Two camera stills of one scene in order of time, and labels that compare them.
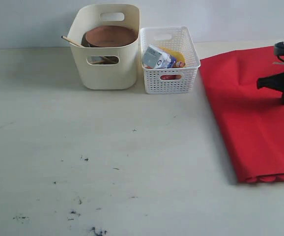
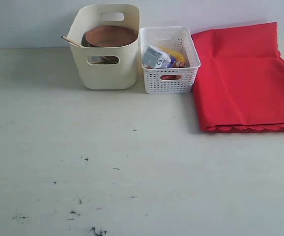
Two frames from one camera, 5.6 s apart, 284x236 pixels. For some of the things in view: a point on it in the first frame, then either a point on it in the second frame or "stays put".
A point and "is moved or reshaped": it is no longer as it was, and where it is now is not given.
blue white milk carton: x=152 y=57 stays put
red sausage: x=173 y=76 stays put
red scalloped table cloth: x=261 y=133 is moved or reshaped
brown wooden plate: x=108 y=36 stays put
